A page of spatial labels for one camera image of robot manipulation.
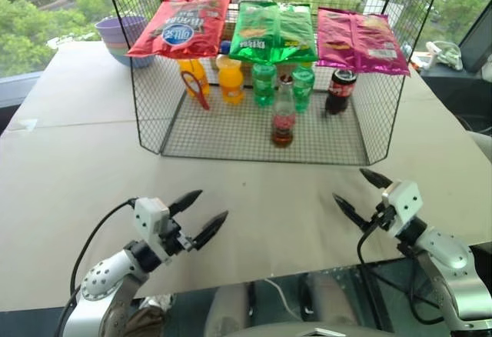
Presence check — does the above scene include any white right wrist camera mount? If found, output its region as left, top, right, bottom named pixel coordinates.
left=381, top=180, right=424, bottom=239

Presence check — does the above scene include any red chips bag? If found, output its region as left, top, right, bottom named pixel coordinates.
left=125, top=0, right=233, bottom=60

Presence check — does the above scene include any orange soda bottle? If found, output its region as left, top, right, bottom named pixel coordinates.
left=178, top=58, right=211, bottom=98
left=214, top=52, right=246, bottom=105

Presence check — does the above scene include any dark side table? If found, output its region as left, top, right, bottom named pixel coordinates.
left=417, top=62, right=492, bottom=138

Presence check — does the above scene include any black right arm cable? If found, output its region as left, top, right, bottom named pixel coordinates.
left=356, top=219, right=447, bottom=326

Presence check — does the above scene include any blue bowl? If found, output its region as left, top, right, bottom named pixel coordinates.
left=108, top=48, right=155, bottom=69

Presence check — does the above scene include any white plastic tool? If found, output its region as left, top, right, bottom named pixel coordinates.
left=424, top=39, right=464, bottom=72

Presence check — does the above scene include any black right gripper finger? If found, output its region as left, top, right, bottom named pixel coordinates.
left=331, top=192, right=377, bottom=233
left=359, top=168, right=394, bottom=191

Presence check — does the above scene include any purple bowl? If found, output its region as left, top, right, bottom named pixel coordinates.
left=94, top=15, right=149, bottom=45

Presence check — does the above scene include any clear glass soda bottle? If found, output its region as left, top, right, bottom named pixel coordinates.
left=271, top=75, right=298, bottom=148

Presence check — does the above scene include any grey rounded shape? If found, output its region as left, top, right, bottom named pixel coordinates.
left=202, top=282, right=255, bottom=337

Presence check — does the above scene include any green chips bag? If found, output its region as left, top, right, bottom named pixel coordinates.
left=228, top=0, right=320, bottom=65

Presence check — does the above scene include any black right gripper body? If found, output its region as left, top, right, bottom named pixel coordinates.
left=367, top=203, right=397, bottom=233

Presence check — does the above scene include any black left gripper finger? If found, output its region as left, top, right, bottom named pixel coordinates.
left=168, top=189, right=204, bottom=217
left=193, top=209, right=229, bottom=252

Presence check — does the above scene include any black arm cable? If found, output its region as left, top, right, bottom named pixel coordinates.
left=53, top=197, right=138, bottom=337
left=356, top=219, right=447, bottom=326

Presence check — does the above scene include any white tape piece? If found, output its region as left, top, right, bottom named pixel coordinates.
left=14, top=118, right=39, bottom=133

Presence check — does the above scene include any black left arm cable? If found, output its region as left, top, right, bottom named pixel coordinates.
left=53, top=197, right=138, bottom=337

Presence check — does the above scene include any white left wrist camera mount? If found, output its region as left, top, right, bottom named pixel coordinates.
left=133, top=197, right=173, bottom=265

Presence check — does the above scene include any green soda bottle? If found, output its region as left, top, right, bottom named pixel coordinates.
left=292, top=62, right=317, bottom=114
left=251, top=62, right=278, bottom=108

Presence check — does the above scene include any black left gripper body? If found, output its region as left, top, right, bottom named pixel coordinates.
left=160, top=215, right=198, bottom=259

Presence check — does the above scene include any white cable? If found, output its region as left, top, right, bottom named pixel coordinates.
left=264, top=276, right=305, bottom=323

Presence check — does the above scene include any magenta chips bag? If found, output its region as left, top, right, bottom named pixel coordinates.
left=315, top=6, right=411, bottom=77

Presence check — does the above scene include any black wire mesh rack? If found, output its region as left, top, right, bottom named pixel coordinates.
left=101, top=0, right=449, bottom=167

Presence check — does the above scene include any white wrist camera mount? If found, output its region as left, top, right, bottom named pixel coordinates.
left=381, top=180, right=424, bottom=239
left=133, top=197, right=173, bottom=265

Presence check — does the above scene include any dark cola plastic bottle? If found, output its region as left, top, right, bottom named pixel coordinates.
left=323, top=68, right=358, bottom=116

